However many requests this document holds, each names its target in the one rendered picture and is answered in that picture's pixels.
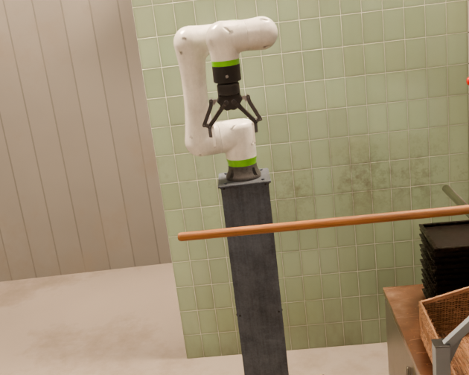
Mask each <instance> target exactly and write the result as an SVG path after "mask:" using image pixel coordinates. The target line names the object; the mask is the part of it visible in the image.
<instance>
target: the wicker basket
mask: <svg viewBox="0 0 469 375"><path fill-rule="evenodd" d="M460 294H461V295H460ZM463 297H464V298H463ZM466 297H467V298H466ZM460 298H462V299H460ZM457 299H458V300H457ZM463 299H464V300H463ZM465 299H467V300H465ZM443 300H445V301H443ZM447 301H449V302H447ZM463 301H464V302H463ZM453 302H454V303H453ZM468 302H469V286H467V287H465V288H464V287H463V288H462V289H457V290H455V291H452V292H448V293H445V294H444V293H443V295H438V296H435V297H433V298H428V299H426V300H423V301H422V300H421V301H419V319H420V337H421V340H422V342H423V343H424V346H425V348H426V351H427V353H428V356H429V358H430V361H431V362H432V363H433V351H432V341H431V339H445V338H446V337H447V336H448V335H449V334H450V333H451V332H452V331H453V330H454V328H457V326H459V324H461V323H462V322H463V320H464V319H466V318H467V317H468V316H469V305H468V304H469V303H468ZM431 303H432V304H431ZM440 303H442V304H440ZM456 303H457V304H456ZM459 303H460V304H459ZM434 304H435V306H434ZM450 304H451V305H450ZM453 304H454V305H453ZM430 305H432V306H430ZM440 305H441V306H440ZM456 305H457V306H456ZM459 305H460V306H459ZM443 306H444V307H443ZM446 306H448V307H446ZM462 306H463V307H462ZM437 307H438V308H437ZM440 307H442V308H440ZM455 307H457V308H455ZM459 307H460V308H459ZM427 308H429V309H427ZM443 308H444V309H443ZM446 308H447V309H446ZM461 308H463V309H461ZM431 309H432V310H431ZM434 309H435V310H434ZM449 309H450V310H449ZM452 309H453V310H454V311H452ZM427 310H429V311H427ZM443 310H444V311H443ZM462 310H463V311H462ZM431 311H432V312H431ZM434 311H435V312H434ZM448 311H450V312H448ZM458 311H459V312H458ZM431 313H432V314H431ZM434 313H435V314H434ZM458 313H459V314H458ZM436 314H438V315H436ZM446 314H447V315H446ZM464 314H466V315H464ZM431 315H432V316H431ZM458 315H459V316H458ZM437 316H438V317H437ZM446 316H447V317H446ZM461 316H462V317H461ZM464 316H465V317H464ZM434 317H435V318H434ZM449 317H450V318H449ZM452 317H453V318H452ZM443 318H444V319H443ZM446 318H447V319H446ZM460 318H462V319H460ZM434 319H435V320H434ZM449 319H450V320H449ZM437 320H438V321H437ZM440 320H441V321H440ZM454 320H455V321H454ZM457 320H458V322H457ZM434 321H435V322H434ZM437 322H438V323H437ZM440 322H441V323H440ZM445 322H446V323H445ZM446 324H447V325H446ZM434 325H435V326H434ZM443 325H444V326H443ZM451 325H452V326H451ZM448 327H449V328H448ZM451 327H452V328H451ZM437 328H438V329H437ZM439 328H441V329H439ZM445 329H446V330H445ZM442 331H444V332H442ZM466 339H467V340H466ZM462 340H463V341H462ZM462 340H461V342H460V344H459V346H458V349H457V351H456V353H455V355H454V357H453V359H452V361H451V363H450V373H451V375H469V364H468V363H469V333H468V334H466V335H465V336H464V337H463V338H462ZM459 363H460V364H459ZM457 372H458V373H457ZM466 372H467V373H466Z"/></svg>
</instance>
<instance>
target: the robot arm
mask: <svg viewBox="0 0 469 375"><path fill-rule="evenodd" d="M277 37H278V29H277V27H276V25H275V23H274V21H273V20H271V19H270V18H268V17H265V16H257V17H254V18H251V19H243V20H227V21H219V22H215V23H214V24H210V25H194V26H185V27H183V28H180V29H179V30H178V31H177V32H176V34H175V37H174V39H173V45H174V48H175V52H176V57H177V61H178V63H179V70H180V75H181V80H182V90H183V96H184V104H185V146H186V148H187V150H188V151H189V152H190V153H191V154H192V155H194V156H199V157H202V156H210V155H215V154H220V153H225V154H226V160H227V162H228V165H229V169H228V173H227V175H226V179H227V180H228V181H230V182H246V181H251V180H254V179H257V178H259V177H260V176H261V172H260V170H259V169H258V166H257V162H256V158H257V152H256V144H255V143H256V141H255V132H258V122H259V121H262V117H261V115H260V114H259V112H258V110H257V109H256V108H255V106H254V104H253V103H252V101H251V99H250V95H249V94H247V95H244V96H241V95H240V84H239V82H238V81H239V80H241V73H240V60H239V53H240V52H243V51H257V50H266V49H268V48H270V47H271V46H273V45H274V43H275V41H276V40H277ZM209 54H210V56H211V66H212V72H213V78H214V83H218V84H217V94H218V98H217V99H212V98H210V99H209V102H208V91H207V82H206V69H205V60H206V57H207V56H208V55H209ZM242 99H244V100H245V101H246V102H248V104H249V105H250V107H251V109H252V111H253V112H254V113H255V115H256V116H257V118H255V117H254V116H252V115H251V114H250V113H249V112H248V111H247V110H246V109H245V108H244V107H243V106H242V105H241V104H240V103H241V101H242ZM216 102H218V103H219V104H220V108H219V109H218V110H217V112H216V114H215V115H214V117H213V118H212V119H211V110H212V107H213V106H214V105H215V103H216ZM237 108H238V109H239V110H240V111H241V112H242V113H244V114H245V115H246V116H247V117H248V118H249V119H250V120H249V119H244V118H238V119H233V120H228V121H221V122H216V123H215V121H216V120H217V119H218V117H219V116H220V114H221V112H222V111H223V110H226V111H229V110H236V109H237Z"/></svg>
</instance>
